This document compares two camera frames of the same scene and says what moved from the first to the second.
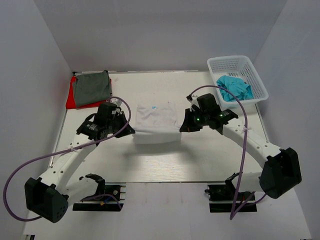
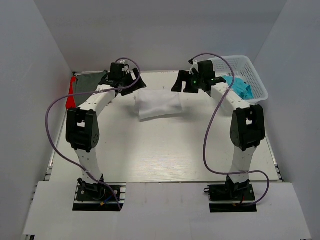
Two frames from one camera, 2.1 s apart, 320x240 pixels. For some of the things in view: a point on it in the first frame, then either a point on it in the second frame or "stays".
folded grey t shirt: x=93 y=87 stays
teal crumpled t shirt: x=238 y=88 stays
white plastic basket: x=239 y=67 stays
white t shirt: x=156 y=123 → x=151 y=103
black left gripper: x=128 y=130 → x=139 y=85
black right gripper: x=188 y=125 → x=183 y=76
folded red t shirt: x=71 y=102 stays
